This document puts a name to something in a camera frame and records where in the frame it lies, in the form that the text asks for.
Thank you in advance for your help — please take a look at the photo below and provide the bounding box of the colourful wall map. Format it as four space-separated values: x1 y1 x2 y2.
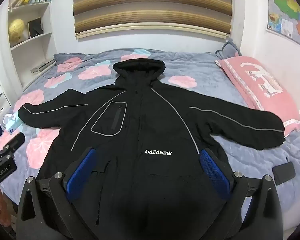
266 0 300 52

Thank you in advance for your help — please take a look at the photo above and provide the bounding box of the flat silver box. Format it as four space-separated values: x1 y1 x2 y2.
30 59 56 75

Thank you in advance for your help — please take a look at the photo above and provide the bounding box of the black hooded jacket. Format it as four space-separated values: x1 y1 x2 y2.
17 58 286 240

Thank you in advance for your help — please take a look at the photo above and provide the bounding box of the pink printed pillow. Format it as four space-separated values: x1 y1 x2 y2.
214 56 300 138

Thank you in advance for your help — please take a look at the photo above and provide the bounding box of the grey floral blanket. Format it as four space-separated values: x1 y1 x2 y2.
0 47 300 233

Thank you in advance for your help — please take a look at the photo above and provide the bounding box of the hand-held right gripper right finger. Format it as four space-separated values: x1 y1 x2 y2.
199 148 286 240

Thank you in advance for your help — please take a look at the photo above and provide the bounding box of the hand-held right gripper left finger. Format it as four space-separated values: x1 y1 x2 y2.
16 147 98 240

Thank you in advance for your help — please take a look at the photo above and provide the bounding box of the black picture frame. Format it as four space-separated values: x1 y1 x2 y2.
27 17 44 38

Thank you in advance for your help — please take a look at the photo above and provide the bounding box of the golden globe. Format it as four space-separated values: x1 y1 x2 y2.
8 19 26 48

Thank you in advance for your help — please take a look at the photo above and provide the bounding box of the white bookshelf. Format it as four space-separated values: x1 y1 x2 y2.
7 0 57 90

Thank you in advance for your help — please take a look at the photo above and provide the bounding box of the grey pillow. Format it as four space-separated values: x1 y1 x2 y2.
215 39 242 58

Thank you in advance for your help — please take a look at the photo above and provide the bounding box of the black phone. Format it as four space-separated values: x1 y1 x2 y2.
272 162 296 186

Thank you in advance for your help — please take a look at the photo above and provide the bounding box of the striped window blind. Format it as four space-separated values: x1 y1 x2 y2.
72 0 233 40

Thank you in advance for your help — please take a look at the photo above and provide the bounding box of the blue tissue pack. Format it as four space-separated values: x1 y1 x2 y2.
4 114 23 132

